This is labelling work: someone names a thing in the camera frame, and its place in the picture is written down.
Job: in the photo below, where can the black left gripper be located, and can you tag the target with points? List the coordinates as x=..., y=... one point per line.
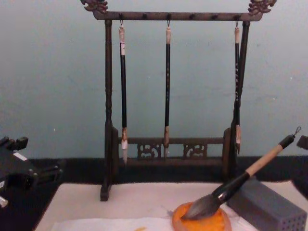
x=14, y=173

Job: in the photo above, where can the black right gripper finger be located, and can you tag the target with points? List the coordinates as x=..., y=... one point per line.
x=303, y=142
x=303, y=188

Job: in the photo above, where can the grey perforated block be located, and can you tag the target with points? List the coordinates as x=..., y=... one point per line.
x=264, y=204

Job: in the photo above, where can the black table cloth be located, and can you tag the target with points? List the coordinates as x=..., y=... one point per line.
x=79, y=170

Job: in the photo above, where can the round orange dish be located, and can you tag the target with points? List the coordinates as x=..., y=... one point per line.
x=216, y=223

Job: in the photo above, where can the thin hanging brush, dark tip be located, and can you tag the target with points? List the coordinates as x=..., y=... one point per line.
x=237, y=72

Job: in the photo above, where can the dark carved wooden brush rack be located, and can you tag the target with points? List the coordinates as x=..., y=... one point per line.
x=108, y=96

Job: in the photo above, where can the white felt mat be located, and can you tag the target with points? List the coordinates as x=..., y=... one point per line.
x=120, y=204

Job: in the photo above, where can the white paper sheet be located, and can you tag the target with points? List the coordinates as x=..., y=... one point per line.
x=108, y=225

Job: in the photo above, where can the hanging brush with white tip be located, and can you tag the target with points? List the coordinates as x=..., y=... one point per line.
x=123, y=96

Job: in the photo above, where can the hanging brush with brown ferrule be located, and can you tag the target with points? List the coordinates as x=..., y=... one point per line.
x=167, y=96

